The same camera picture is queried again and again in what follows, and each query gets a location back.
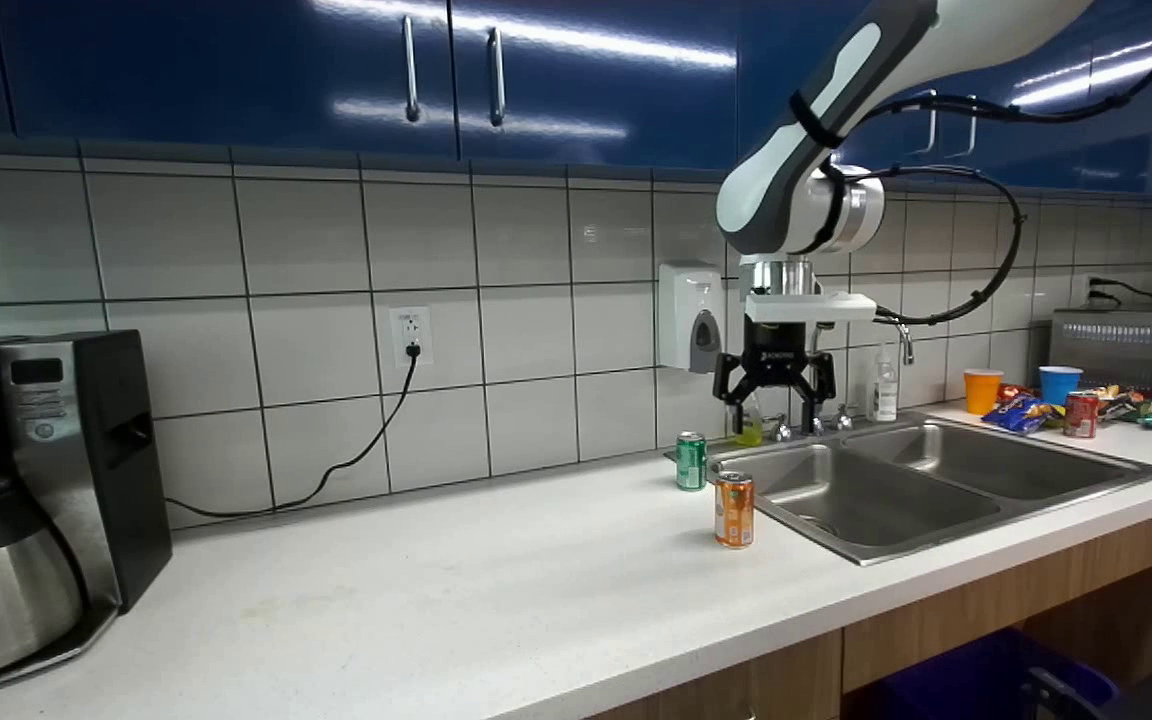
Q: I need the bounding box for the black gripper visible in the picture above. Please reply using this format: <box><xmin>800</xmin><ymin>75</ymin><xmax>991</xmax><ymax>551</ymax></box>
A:
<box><xmin>707</xmin><ymin>315</ymin><xmax>844</xmax><ymax>433</ymax></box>

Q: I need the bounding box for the orange soda can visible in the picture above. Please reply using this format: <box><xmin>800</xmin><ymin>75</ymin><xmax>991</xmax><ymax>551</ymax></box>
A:
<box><xmin>711</xmin><ymin>463</ymin><xmax>759</xmax><ymax>551</ymax></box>

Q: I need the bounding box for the green soda can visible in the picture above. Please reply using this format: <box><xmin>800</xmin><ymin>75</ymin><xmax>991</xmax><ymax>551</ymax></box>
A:
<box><xmin>674</xmin><ymin>427</ymin><xmax>711</xmax><ymax>496</ymax></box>

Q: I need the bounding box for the stainless steel double sink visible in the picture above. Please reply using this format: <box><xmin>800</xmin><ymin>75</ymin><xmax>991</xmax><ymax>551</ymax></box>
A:
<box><xmin>707</xmin><ymin>414</ymin><xmax>1152</xmax><ymax>570</ymax></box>

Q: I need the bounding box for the red can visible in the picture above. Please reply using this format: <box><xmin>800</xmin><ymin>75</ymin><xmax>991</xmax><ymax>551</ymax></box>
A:
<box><xmin>1064</xmin><ymin>387</ymin><xmax>1105</xmax><ymax>443</ymax></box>

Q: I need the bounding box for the green dish soap bottle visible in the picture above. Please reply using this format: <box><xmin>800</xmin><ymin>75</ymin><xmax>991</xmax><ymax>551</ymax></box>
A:
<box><xmin>727</xmin><ymin>414</ymin><xmax>772</xmax><ymax>454</ymax></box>

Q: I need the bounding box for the clear pump soap bottle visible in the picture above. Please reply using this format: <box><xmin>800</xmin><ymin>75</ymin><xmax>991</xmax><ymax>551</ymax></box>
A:
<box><xmin>867</xmin><ymin>350</ymin><xmax>904</xmax><ymax>427</ymax></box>

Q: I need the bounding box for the chrome gooseneck faucet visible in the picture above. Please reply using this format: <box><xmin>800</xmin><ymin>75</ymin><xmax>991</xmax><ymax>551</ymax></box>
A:
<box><xmin>803</xmin><ymin>313</ymin><xmax>921</xmax><ymax>440</ymax></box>

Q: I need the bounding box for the orange plastic cup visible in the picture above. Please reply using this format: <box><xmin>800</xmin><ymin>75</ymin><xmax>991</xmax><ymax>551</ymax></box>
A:
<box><xmin>962</xmin><ymin>369</ymin><xmax>1008</xmax><ymax>422</ymax></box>

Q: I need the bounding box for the blue snack packet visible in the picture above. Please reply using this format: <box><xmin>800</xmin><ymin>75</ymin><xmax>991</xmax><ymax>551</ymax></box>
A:
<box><xmin>980</xmin><ymin>387</ymin><xmax>1050</xmax><ymax>440</ymax></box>

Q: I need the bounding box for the blue cabinet door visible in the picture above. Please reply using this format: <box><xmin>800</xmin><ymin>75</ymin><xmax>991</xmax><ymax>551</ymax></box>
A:
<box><xmin>447</xmin><ymin>0</ymin><xmax>862</xmax><ymax>189</ymax></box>
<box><xmin>853</xmin><ymin>75</ymin><xmax>956</xmax><ymax>193</ymax></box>
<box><xmin>946</xmin><ymin>26</ymin><xmax>1152</xmax><ymax>200</ymax></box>
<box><xmin>0</xmin><ymin>0</ymin><xmax>461</xmax><ymax>173</ymax></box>

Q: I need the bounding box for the blue plastic cup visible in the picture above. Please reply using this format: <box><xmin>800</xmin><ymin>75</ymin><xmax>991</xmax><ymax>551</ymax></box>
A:
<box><xmin>1035</xmin><ymin>361</ymin><xmax>1089</xmax><ymax>414</ymax></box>

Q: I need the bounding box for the colourful snack packet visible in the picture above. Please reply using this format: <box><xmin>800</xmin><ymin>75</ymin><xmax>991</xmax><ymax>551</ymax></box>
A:
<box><xmin>1092</xmin><ymin>381</ymin><xmax>1152</xmax><ymax>425</ymax></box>

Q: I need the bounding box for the silver toaster oven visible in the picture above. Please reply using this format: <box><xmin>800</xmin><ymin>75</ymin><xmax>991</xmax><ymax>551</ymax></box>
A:
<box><xmin>1045</xmin><ymin>303</ymin><xmax>1152</xmax><ymax>407</ymax></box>

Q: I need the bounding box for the blue bin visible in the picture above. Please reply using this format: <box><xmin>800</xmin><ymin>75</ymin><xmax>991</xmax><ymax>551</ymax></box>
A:
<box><xmin>874</xmin><ymin>629</ymin><xmax>1122</xmax><ymax>720</ymax></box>

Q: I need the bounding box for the black chair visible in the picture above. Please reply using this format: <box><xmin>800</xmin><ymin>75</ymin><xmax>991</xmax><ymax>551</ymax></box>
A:
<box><xmin>1021</xmin><ymin>663</ymin><xmax>1152</xmax><ymax>720</ymax></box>

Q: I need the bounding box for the black coffee maker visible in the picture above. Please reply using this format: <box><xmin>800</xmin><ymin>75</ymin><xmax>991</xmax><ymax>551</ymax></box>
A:
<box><xmin>0</xmin><ymin>328</ymin><xmax>175</xmax><ymax>706</ymax></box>

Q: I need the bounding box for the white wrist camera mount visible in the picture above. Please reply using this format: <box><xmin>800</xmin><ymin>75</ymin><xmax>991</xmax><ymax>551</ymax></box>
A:
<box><xmin>741</xmin><ymin>252</ymin><xmax>879</xmax><ymax>328</ymax></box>

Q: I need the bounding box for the silver cabinet handle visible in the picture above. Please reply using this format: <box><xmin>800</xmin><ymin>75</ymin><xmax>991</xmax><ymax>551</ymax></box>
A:
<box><xmin>396</xmin><ymin>14</ymin><xmax>425</xmax><ymax>127</ymax></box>
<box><xmin>918</xmin><ymin>87</ymin><xmax>946</xmax><ymax>160</ymax></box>
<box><xmin>484</xmin><ymin>26</ymin><xmax>513</xmax><ymax>134</ymax></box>
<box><xmin>956</xmin><ymin>87</ymin><xmax>983</xmax><ymax>160</ymax></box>

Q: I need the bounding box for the white wall outlet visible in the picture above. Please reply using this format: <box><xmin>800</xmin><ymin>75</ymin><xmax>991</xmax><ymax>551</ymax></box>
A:
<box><xmin>388</xmin><ymin>303</ymin><xmax>436</xmax><ymax>375</ymax></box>

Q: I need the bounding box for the black toaster oven cord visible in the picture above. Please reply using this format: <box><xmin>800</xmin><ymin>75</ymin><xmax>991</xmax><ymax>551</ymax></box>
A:
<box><xmin>1086</xmin><ymin>272</ymin><xmax>1152</xmax><ymax>313</ymax></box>

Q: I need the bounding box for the black power cord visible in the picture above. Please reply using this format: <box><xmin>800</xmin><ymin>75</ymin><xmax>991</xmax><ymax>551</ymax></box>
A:
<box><xmin>162</xmin><ymin>339</ymin><xmax>425</xmax><ymax>523</ymax></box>

